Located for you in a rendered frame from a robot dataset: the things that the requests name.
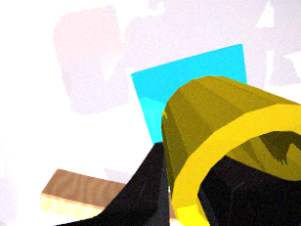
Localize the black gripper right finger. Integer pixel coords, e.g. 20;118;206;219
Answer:
197;156;301;226

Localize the yellow cup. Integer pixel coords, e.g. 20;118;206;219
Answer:
161;74;301;226

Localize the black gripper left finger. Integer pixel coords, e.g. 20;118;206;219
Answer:
51;141;170;226

